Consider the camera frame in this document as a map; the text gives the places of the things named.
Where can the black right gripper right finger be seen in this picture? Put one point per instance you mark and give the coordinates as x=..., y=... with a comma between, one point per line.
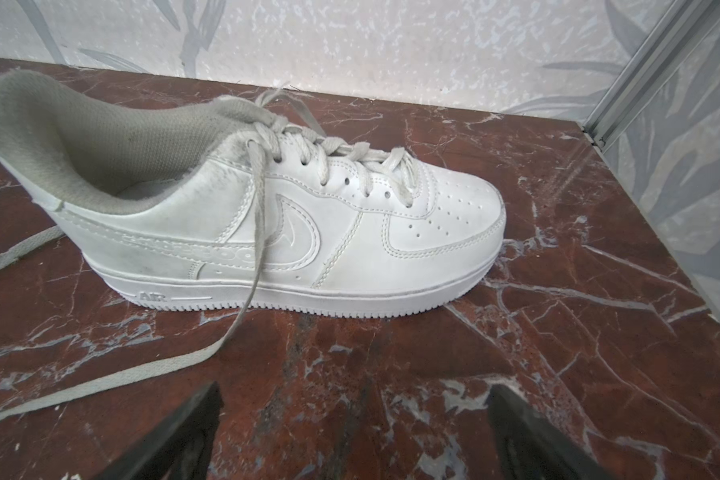
x=530, y=447

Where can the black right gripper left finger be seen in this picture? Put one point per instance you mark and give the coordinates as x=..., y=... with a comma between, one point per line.
x=179, y=447

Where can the grey-white shoelace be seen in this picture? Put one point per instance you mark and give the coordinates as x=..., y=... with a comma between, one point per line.
x=156, y=366

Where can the white leather sneaker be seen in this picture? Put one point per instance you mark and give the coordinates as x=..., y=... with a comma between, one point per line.
x=226, y=203

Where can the aluminium frame profiles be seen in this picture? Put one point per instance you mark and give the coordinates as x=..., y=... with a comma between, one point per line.
x=679, y=31

